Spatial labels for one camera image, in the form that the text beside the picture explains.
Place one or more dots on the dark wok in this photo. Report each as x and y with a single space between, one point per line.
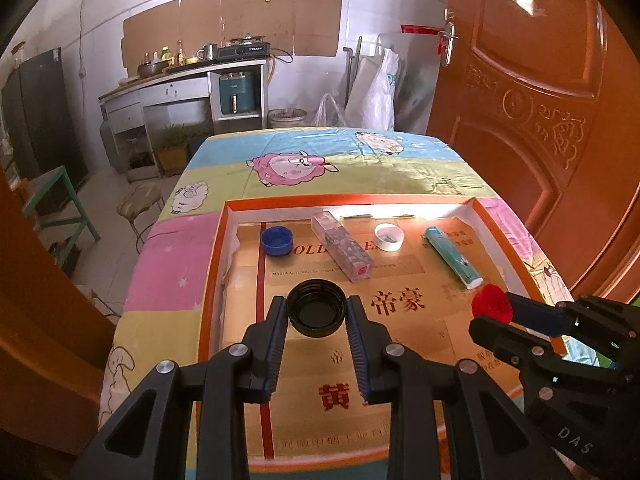
152 69

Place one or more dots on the steel kettle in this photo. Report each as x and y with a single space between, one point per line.
206 52

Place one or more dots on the metal rods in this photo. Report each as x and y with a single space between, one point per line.
350 75

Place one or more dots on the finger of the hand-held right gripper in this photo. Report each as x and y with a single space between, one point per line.
500 340
532 311

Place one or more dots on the yellow oil bottle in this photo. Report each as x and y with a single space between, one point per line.
180 54

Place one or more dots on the brown cardboard wall covering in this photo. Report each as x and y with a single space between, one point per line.
250 20

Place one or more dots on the round metal-legged stool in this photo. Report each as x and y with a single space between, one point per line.
140 200

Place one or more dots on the clear plastic lighter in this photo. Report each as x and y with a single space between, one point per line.
340 245

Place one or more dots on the black bottle cap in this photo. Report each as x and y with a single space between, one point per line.
316 310

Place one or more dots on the potted green plant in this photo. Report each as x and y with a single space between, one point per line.
175 152

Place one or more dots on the carved wooden door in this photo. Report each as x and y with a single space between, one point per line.
525 110

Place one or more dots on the printed cardboard liner sheet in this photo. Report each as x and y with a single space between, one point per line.
410 340

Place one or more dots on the wooden door frame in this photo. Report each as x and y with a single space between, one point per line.
45 335

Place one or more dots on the green wooden stool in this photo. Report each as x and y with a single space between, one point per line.
50 185

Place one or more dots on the blue bottle cap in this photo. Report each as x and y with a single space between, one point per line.
276 242

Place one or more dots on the round basin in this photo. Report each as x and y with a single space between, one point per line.
287 117

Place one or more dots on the red paper strip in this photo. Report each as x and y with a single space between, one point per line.
422 28

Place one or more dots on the white woven sack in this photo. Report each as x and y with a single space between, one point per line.
375 95

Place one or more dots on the black gas stove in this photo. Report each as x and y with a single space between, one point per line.
245 50

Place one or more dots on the teal air fryer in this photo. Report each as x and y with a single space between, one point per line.
236 95

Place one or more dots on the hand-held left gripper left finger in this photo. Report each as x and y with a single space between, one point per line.
274 345

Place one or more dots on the teal lighter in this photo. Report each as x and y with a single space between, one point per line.
450 255

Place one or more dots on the shallow orange-rimmed cardboard box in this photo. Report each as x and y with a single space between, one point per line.
212 280

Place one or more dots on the white bottle cap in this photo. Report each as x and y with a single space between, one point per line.
389 237

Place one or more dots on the clear plastic bag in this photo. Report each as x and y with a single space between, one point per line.
330 112

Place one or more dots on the dark refrigerator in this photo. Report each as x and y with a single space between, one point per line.
40 115

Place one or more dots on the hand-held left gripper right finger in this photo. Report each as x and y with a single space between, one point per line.
357 350

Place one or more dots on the white kitchen counter cabinet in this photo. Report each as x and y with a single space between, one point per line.
170 92

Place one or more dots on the red bottle cap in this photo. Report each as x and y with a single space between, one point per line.
490 302

